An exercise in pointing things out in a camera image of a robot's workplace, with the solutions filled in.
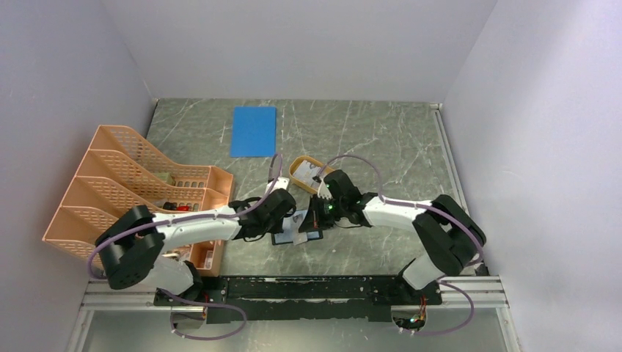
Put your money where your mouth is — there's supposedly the black card holder wallet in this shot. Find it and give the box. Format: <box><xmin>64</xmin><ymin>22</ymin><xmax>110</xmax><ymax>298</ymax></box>
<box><xmin>271</xmin><ymin>210</ymin><xmax>323</xmax><ymax>246</ymax></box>

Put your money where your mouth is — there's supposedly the orange mesh file rack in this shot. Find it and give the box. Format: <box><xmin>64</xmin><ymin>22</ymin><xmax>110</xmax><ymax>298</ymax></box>
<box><xmin>42</xmin><ymin>125</ymin><xmax>234</xmax><ymax>260</ymax></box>

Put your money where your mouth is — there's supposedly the yellow oval tray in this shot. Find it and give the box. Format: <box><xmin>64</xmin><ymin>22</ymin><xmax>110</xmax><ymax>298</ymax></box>
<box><xmin>289</xmin><ymin>155</ymin><xmax>334</xmax><ymax>194</ymax></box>

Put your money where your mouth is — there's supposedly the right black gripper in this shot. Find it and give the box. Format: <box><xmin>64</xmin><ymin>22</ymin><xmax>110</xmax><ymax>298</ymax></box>
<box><xmin>299</xmin><ymin>193</ymin><xmax>346</xmax><ymax>233</ymax></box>

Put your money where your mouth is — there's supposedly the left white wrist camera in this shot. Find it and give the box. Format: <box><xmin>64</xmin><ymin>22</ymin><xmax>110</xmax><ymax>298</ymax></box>
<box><xmin>265</xmin><ymin>177</ymin><xmax>290</xmax><ymax>194</ymax></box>

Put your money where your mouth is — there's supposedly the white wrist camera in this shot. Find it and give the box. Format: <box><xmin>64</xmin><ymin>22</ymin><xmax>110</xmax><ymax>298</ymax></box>
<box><xmin>317</xmin><ymin>181</ymin><xmax>333</xmax><ymax>199</ymax></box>
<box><xmin>265</xmin><ymin>177</ymin><xmax>290</xmax><ymax>194</ymax></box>

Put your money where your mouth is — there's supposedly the silver VIP card stack left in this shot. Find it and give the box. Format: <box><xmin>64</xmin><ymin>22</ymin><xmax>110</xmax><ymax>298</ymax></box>
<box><xmin>293</xmin><ymin>160</ymin><xmax>321</xmax><ymax>188</ymax></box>

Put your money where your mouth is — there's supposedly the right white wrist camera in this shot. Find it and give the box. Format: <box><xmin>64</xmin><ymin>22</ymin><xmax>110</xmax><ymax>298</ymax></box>
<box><xmin>317</xmin><ymin>181</ymin><xmax>333</xmax><ymax>199</ymax></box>

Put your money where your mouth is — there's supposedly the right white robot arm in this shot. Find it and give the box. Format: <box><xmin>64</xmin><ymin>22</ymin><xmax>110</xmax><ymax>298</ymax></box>
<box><xmin>298</xmin><ymin>170</ymin><xmax>486</xmax><ymax>304</ymax></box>

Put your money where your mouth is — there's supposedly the blue flat mat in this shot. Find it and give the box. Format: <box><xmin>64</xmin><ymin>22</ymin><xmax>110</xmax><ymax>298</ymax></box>
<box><xmin>230</xmin><ymin>106</ymin><xmax>277</xmax><ymax>158</ymax></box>

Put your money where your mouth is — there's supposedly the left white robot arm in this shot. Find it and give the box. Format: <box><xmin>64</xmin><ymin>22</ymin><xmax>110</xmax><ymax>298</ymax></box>
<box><xmin>88</xmin><ymin>188</ymin><xmax>296</xmax><ymax>305</ymax></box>

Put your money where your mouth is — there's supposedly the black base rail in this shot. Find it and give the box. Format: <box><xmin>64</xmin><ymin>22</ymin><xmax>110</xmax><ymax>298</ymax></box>
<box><xmin>184</xmin><ymin>275</ymin><xmax>442</xmax><ymax>322</ymax></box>

